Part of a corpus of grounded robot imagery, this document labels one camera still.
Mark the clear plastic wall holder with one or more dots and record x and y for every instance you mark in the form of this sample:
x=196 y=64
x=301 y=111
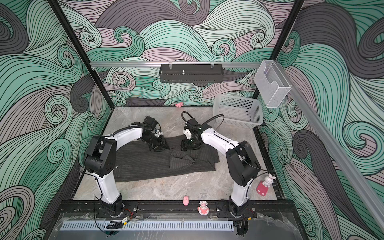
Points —
x=272 y=82

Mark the pink white doll figure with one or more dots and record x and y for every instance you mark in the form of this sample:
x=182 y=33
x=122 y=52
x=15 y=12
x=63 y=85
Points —
x=203 y=209

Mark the white slotted cable duct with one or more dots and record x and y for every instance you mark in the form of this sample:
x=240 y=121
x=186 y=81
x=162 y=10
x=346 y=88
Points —
x=151 y=226

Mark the dark grey striped shirt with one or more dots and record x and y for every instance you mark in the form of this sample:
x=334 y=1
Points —
x=135 y=162

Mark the white bunny on pink stand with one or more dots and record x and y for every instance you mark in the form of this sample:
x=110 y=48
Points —
x=263 y=186

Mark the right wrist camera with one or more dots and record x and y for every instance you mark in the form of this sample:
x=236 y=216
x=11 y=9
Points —
x=187 y=133

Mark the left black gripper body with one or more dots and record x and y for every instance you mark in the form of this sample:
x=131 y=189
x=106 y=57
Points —
x=156 y=143

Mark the black perforated wall shelf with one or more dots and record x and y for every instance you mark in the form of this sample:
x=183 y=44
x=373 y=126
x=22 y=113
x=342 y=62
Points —
x=195 y=74

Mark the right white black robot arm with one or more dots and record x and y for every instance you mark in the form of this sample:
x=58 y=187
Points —
x=242 y=162

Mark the aluminium rear rail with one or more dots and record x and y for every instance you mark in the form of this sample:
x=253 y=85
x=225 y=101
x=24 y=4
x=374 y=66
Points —
x=138 y=64

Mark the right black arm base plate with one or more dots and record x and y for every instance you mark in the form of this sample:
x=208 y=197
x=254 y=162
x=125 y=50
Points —
x=228 y=209

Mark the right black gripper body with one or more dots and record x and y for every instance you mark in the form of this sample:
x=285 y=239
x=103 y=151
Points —
x=190 y=144

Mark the white plastic mesh basket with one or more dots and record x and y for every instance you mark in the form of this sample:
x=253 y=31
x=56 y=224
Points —
x=238 y=111

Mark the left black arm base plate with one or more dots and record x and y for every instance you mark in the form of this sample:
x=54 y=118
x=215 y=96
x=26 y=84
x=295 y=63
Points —
x=117 y=211

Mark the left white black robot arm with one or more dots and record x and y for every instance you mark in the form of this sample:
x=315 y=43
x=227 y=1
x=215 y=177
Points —
x=101 y=156

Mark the small pink pig toy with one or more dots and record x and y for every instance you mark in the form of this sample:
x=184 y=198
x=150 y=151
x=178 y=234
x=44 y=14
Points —
x=179 y=105

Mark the small pink front toy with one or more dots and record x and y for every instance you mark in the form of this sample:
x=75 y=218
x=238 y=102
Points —
x=186 y=200

